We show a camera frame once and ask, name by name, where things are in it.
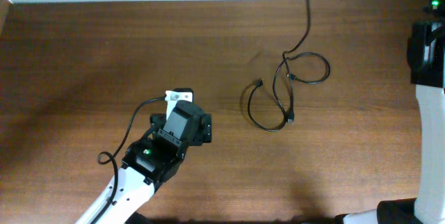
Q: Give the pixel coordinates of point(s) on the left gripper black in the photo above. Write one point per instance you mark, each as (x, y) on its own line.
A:
(203, 131)

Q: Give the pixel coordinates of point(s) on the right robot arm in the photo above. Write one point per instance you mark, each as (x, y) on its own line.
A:
(425, 57)

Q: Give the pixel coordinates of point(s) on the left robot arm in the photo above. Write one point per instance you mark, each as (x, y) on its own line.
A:
(149, 162)

